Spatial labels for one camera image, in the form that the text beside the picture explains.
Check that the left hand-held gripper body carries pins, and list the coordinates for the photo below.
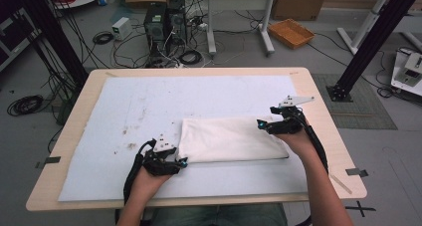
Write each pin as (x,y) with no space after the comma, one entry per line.
(162,161)

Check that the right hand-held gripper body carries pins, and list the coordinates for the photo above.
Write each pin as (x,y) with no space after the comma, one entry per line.
(288,124)

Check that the white tank top black trim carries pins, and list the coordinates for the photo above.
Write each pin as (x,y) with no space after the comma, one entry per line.
(229,139)

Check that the person's right hand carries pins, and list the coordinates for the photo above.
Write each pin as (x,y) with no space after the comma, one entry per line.
(300,143)

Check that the person's left hand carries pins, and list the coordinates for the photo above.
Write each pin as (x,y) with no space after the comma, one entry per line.
(146,184)

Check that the light wooden table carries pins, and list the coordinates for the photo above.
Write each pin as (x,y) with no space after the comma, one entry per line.
(323,119)

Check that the white foam mat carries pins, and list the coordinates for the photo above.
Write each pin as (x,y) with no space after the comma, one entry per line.
(166,100)

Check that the grey floor mat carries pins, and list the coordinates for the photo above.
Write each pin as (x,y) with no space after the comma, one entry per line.
(365,113)

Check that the beige tape strip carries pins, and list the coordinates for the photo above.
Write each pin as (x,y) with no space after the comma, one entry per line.
(341,184)

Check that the grey tape piece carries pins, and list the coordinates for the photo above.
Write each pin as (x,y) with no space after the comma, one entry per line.
(49,161)
(356,172)

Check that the orange basket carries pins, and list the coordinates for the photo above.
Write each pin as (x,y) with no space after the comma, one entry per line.
(291,33)

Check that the large closed cardboard box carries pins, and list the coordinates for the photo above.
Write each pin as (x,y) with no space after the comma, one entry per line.
(300,3)

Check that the white metal stand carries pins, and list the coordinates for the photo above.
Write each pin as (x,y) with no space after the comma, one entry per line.
(365,23)

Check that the black computer tower green label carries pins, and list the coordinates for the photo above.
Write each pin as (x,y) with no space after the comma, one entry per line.
(155,30)

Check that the white device on floor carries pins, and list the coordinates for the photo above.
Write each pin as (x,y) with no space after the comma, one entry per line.
(409,73)

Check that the small white power supply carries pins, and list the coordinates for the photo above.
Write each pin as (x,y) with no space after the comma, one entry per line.
(121,27)

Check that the dark equipment rack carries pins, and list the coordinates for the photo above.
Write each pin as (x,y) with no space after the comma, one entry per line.
(16,37)

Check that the black metal frame post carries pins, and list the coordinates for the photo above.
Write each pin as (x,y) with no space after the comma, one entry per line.
(56,33)
(375,40)

